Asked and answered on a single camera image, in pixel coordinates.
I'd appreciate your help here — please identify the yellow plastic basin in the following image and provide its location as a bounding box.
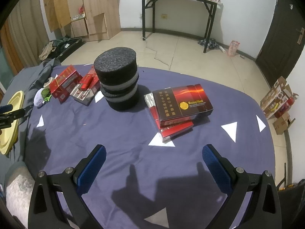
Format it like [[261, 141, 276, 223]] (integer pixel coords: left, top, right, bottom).
[[1, 90, 25, 155]]

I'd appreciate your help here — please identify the green small toy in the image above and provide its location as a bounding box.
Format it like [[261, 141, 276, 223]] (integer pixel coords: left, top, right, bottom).
[[41, 88, 52, 102]]

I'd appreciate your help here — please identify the red Double Happiness cigarette box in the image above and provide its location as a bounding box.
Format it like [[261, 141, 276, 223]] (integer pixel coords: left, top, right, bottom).
[[49, 65, 83, 104]]

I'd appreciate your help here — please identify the red silver cigarette box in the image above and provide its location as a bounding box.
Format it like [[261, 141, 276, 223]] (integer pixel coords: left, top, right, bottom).
[[70, 66, 100, 106]]

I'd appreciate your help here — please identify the black grey foam cylinder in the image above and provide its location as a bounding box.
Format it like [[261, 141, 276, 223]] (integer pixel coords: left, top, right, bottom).
[[94, 47, 139, 111]]

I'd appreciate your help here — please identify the dark red cigarette carton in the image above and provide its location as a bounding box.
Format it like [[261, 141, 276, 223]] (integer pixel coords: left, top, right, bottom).
[[152, 84, 214, 127]]

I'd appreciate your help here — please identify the grey blanket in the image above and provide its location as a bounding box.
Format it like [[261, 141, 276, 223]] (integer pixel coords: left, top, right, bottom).
[[1, 59, 61, 186]]

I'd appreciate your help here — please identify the white tape roll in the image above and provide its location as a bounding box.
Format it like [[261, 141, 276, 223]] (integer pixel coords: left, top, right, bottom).
[[43, 77, 54, 88]]

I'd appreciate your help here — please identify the black suitcase on floor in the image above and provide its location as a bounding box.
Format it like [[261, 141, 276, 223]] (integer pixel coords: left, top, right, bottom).
[[47, 37, 85, 63]]

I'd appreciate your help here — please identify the blue tablecloth with triangles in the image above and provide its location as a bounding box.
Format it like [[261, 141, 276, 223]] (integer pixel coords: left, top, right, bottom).
[[24, 67, 275, 228]]

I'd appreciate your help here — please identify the red cigarette carton underneath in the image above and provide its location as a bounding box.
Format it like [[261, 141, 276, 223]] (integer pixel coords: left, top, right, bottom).
[[144, 93, 194, 143]]

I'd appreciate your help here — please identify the cardboard boxes pile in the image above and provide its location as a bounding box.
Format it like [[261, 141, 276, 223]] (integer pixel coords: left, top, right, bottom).
[[260, 76, 299, 135]]

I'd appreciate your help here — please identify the wooden cabinet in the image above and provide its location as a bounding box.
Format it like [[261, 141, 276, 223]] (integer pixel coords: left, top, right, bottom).
[[40, 0, 121, 41]]

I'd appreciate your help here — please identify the pink plastic bag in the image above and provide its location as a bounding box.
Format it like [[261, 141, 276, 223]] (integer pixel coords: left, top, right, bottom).
[[227, 40, 240, 57]]

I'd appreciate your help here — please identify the dark brown door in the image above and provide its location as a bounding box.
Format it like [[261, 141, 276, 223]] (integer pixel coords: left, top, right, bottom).
[[255, 0, 304, 86]]

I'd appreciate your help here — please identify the black folding table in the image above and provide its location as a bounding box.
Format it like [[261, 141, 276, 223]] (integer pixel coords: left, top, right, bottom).
[[141, 0, 223, 53]]

